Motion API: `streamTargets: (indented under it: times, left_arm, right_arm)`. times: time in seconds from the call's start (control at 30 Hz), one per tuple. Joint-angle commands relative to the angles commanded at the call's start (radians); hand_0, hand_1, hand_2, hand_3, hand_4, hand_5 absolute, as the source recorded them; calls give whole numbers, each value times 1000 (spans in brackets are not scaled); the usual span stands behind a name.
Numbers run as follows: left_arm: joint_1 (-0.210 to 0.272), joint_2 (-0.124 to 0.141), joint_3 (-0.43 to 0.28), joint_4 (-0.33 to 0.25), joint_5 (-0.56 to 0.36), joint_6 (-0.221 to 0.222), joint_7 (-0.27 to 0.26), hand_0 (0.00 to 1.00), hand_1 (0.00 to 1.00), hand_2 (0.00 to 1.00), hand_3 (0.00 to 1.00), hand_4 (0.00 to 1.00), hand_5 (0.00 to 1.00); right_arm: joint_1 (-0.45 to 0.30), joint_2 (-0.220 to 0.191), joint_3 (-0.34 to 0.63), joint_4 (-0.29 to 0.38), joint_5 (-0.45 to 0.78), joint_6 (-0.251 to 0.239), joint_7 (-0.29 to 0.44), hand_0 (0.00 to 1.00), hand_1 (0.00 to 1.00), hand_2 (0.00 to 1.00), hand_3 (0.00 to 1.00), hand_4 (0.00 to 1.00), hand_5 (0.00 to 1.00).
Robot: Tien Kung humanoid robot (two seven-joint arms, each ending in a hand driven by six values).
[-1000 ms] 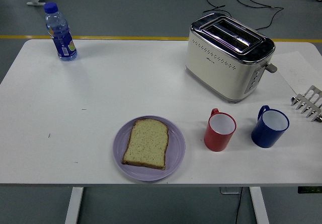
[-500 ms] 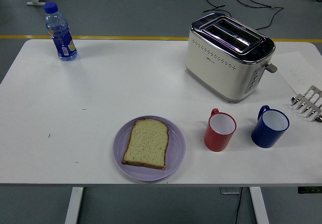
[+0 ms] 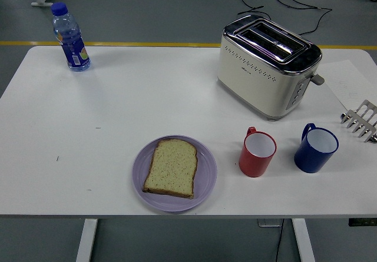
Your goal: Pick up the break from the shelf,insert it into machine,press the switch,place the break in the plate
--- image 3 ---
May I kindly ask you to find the brown crusted bread slice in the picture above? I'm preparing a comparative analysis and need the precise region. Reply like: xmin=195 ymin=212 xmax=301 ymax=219
xmin=142 ymin=138 xmax=199 ymax=200

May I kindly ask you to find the grey toaster lever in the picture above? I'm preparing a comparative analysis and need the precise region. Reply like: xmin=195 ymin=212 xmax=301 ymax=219
xmin=310 ymin=74 xmax=326 ymax=87

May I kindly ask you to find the purple round plate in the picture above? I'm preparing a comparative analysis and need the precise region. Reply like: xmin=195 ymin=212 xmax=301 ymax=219
xmin=132 ymin=135 xmax=218 ymax=213

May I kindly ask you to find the cream and chrome toaster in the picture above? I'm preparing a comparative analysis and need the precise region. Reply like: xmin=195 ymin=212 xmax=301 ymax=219
xmin=217 ymin=14 xmax=323 ymax=122

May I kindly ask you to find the red mug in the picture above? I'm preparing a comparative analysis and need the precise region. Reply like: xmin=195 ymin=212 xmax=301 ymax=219
xmin=239 ymin=126 xmax=278 ymax=178

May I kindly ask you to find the blue mug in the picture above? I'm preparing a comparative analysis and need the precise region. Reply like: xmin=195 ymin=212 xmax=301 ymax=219
xmin=293 ymin=122 xmax=340 ymax=174

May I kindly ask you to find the clear bottle with blue label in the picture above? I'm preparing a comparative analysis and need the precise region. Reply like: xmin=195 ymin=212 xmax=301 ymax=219
xmin=51 ymin=2 xmax=92 ymax=72

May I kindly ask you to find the white table leg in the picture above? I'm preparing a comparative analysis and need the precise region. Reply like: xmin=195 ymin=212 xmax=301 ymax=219
xmin=291 ymin=218 xmax=316 ymax=262
xmin=75 ymin=218 xmax=99 ymax=262

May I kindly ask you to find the black under-table control box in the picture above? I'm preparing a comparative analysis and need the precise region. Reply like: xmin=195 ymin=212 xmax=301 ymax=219
xmin=348 ymin=218 xmax=377 ymax=227

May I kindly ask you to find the grey under-table bracket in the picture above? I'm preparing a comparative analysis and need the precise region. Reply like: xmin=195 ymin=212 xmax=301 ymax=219
xmin=258 ymin=218 xmax=284 ymax=228

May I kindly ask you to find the black under-table cable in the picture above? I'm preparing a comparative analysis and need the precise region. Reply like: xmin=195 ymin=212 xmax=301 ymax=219
xmin=275 ymin=219 xmax=284 ymax=262

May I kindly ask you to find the black floor cable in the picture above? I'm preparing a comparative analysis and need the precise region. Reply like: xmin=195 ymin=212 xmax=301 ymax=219
xmin=237 ymin=0 xmax=333 ymax=36

